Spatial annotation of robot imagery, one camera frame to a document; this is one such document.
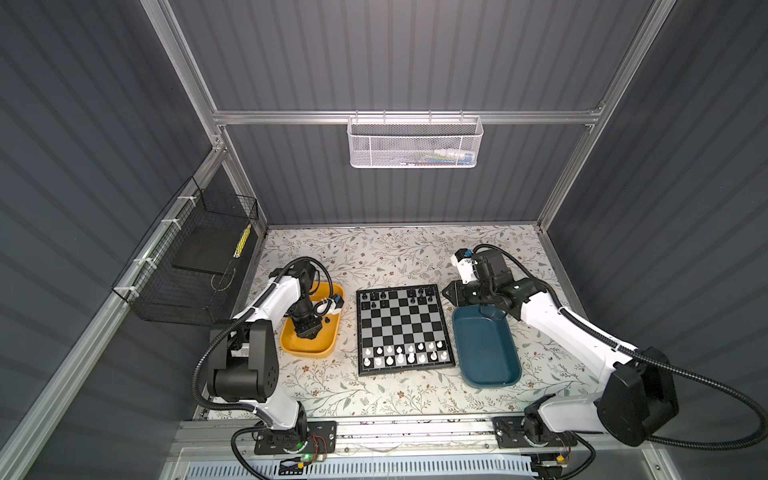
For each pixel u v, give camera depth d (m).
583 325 0.48
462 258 0.75
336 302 0.82
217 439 0.76
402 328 0.91
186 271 0.73
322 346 0.90
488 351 0.89
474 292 0.70
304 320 0.78
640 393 0.40
